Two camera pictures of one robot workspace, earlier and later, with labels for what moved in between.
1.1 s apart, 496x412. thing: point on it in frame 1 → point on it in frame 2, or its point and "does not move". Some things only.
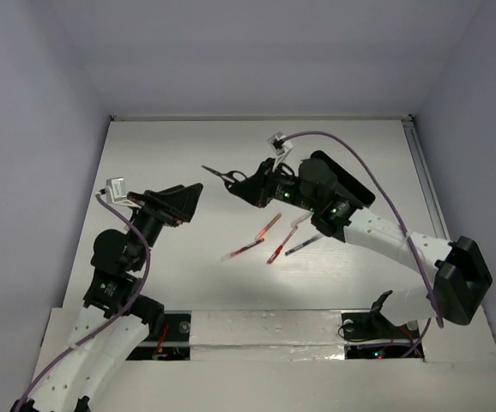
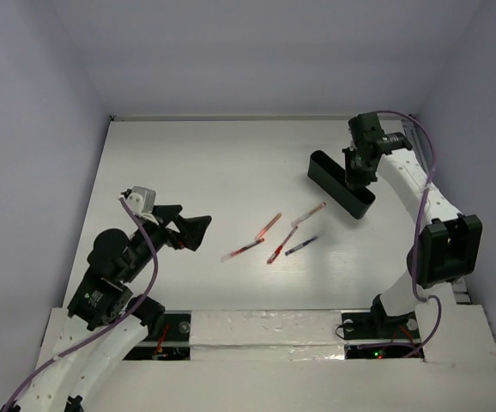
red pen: [268, 227] does not move
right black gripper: [257, 187] → [355, 180]
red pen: [250, 245] does not move
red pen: [279, 248] does not move
